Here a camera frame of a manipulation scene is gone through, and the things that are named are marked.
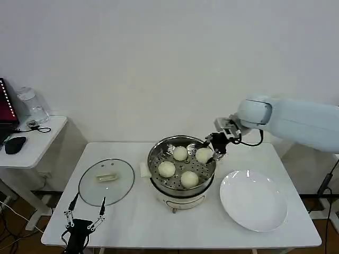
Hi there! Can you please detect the clear glass jug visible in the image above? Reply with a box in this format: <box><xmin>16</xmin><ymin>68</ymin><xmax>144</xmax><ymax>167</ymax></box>
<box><xmin>16</xmin><ymin>86</ymin><xmax>51</xmax><ymax>124</ymax></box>

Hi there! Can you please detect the white round plate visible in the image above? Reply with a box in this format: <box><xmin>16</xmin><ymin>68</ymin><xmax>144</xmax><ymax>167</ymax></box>
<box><xmin>219</xmin><ymin>170</ymin><xmax>288</xmax><ymax>233</ymax></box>

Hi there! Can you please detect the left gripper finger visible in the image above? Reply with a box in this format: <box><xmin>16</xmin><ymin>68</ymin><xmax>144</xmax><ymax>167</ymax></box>
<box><xmin>63</xmin><ymin>192</ymin><xmax>79</xmax><ymax>229</ymax></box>
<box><xmin>87</xmin><ymin>197</ymin><xmax>107</xmax><ymax>231</ymax></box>

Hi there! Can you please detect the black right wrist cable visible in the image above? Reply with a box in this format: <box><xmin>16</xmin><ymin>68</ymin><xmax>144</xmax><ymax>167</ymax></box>
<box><xmin>227</xmin><ymin>119</ymin><xmax>264</xmax><ymax>148</ymax></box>

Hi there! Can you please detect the black stand cable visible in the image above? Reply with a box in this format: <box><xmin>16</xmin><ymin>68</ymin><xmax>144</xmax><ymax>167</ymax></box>
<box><xmin>307</xmin><ymin>188</ymin><xmax>334</xmax><ymax>254</ymax></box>

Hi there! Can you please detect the white floor cable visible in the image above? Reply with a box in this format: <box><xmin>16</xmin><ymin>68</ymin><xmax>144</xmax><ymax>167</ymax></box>
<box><xmin>0</xmin><ymin>200</ymin><xmax>46</xmax><ymax>234</ymax></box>

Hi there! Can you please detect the small black corded tag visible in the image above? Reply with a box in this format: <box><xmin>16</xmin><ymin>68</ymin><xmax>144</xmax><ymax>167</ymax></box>
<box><xmin>26</xmin><ymin>120</ymin><xmax>52</xmax><ymax>133</ymax></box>

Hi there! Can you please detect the round glass lid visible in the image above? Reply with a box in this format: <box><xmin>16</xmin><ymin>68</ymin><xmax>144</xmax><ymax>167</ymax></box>
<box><xmin>78</xmin><ymin>158</ymin><xmax>136</xmax><ymax>207</ymax></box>

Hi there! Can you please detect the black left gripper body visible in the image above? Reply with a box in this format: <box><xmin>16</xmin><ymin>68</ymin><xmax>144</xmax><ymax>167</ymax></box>
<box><xmin>65</xmin><ymin>218</ymin><xmax>94</xmax><ymax>254</ymax></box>

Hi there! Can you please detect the white steamed bun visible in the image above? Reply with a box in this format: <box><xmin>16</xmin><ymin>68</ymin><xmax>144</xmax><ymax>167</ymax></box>
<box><xmin>158</xmin><ymin>161</ymin><xmax>176</xmax><ymax>178</ymax></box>
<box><xmin>195</xmin><ymin>148</ymin><xmax>214</xmax><ymax>164</ymax></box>
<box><xmin>180</xmin><ymin>170</ymin><xmax>199</xmax><ymax>189</ymax></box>
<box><xmin>173</xmin><ymin>146</ymin><xmax>189</xmax><ymax>161</ymax></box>

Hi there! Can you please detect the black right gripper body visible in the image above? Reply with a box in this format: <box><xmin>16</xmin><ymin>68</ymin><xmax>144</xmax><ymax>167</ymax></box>
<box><xmin>210</xmin><ymin>131</ymin><xmax>229</xmax><ymax>156</ymax></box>

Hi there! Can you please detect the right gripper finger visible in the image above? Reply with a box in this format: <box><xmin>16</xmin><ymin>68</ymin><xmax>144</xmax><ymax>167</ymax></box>
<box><xmin>206</xmin><ymin>149</ymin><xmax>226</xmax><ymax>164</ymax></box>
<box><xmin>195</xmin><ymin>133</ymin><xmax>214</xmax><ymax>148</ymax></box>

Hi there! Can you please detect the small white side table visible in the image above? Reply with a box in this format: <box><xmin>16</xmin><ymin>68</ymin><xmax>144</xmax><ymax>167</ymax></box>
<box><xmin>0</xmin><ymin>115</ymin><xmax>68</xmax><ymax>231</ymax></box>

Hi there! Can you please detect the black computer mouse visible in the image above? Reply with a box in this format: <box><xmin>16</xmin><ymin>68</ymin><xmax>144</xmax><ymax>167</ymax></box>
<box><xmin>4</xmin><ymin>136</ymin><xmax>27</xmax><ymax>155</ymax></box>

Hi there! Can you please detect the steel steamer on white base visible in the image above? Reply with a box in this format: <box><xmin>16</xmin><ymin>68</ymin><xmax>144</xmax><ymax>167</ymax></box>
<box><xmin>140</xmin><ymin>134</ymin><xmax>217</xmax><ymax>214</ymax></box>

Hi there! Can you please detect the black laptop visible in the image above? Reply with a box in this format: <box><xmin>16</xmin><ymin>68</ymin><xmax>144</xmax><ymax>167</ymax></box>
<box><xmin>0</xmin><ymin>77</ymin><xmax>21</xmax><ymax>145</ymax></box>

